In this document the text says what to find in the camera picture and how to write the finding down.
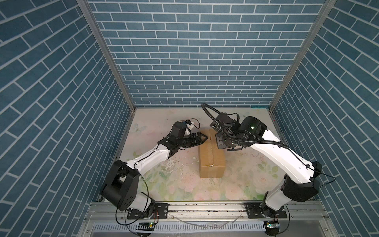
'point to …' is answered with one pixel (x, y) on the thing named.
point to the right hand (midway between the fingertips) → (217, 139)
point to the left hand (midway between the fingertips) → (204, 139)
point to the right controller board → (272, 227)
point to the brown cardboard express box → (212, 160)
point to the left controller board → (146, 226)
